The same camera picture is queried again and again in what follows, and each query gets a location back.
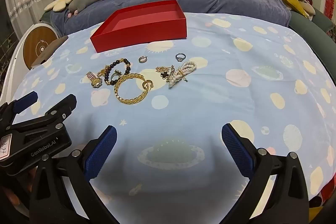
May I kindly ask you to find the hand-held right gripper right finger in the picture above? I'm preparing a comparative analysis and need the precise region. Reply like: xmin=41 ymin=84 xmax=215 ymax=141
xmin=221 ymin=123 xmax=309 ymax=224

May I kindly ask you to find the dark bead bracelet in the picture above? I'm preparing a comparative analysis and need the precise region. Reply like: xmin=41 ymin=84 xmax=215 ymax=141
xmin=98 ymin=58 xmax=131 ymax=85

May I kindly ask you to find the gold chain bracelet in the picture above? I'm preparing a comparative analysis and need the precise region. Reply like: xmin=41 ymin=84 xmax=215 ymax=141
xmin=114 ymin=73 xmax=149 ymax=105

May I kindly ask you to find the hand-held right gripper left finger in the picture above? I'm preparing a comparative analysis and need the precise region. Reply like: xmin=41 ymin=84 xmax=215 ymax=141
xmin=29 ymin=125 xmax=118 ymax=224

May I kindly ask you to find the cream flower pillow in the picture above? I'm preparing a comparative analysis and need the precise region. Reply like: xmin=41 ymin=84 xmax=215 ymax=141
xmin=44 ymin=0 xmax=85 ymax=13

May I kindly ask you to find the gold black clover bracelet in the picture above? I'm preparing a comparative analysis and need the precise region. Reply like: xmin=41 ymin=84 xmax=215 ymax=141
xmin=155 ymin=64 xmax=176 ymax=80

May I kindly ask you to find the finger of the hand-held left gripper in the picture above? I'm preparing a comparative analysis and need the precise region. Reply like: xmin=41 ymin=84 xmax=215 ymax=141
xmin=0 ymin=91 xmax=39 ymax=130
xmin=12 ymin=94 xmax=77 ymax=133

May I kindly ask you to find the green sofa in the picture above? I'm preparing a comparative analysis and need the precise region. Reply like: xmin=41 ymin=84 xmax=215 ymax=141
xmin=256 ymin=0 xmax=336 ymax=44

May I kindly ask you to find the beige pillow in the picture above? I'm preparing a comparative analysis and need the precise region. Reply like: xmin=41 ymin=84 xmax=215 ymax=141
xmin=299 ymin=1 xmax=316 ymax=20

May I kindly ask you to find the white pearl bracelet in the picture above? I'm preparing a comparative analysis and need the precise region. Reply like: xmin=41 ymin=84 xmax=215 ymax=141
xmin=168 ymin=60 xmax=197 ymax=89

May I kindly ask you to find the red cardboard box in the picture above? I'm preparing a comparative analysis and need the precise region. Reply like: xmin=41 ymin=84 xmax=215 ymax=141
xmin=90 ymin=0 xmax=188 ymax=54

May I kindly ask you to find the gold wrist watch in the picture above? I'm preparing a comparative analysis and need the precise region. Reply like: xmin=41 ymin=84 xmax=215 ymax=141
xmin=87 ymin=71 xmax=104 ymax=89

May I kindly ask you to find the grey flat pad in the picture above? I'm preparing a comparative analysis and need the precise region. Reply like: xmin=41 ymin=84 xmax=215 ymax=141
xmin=31 ymin=35 xmax=69 ymax=69

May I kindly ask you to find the white round wooden-faced device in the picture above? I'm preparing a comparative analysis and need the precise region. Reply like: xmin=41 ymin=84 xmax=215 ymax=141
xmin=0 ymin=23 xmax=58 ymax=107

